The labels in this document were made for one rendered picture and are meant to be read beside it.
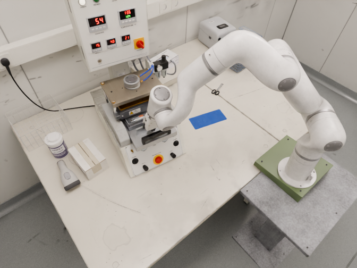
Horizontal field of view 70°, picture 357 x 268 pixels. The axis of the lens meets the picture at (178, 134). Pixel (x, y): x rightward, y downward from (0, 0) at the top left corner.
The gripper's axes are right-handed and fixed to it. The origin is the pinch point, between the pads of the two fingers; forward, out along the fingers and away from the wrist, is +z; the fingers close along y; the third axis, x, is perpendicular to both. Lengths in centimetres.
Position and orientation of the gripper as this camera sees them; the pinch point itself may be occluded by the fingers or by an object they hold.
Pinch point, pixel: (152, 127)
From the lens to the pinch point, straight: 123.7
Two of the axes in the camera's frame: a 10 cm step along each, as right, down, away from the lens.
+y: 8.7, -3.7, 3.4
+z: -2.0, 3.6, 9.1
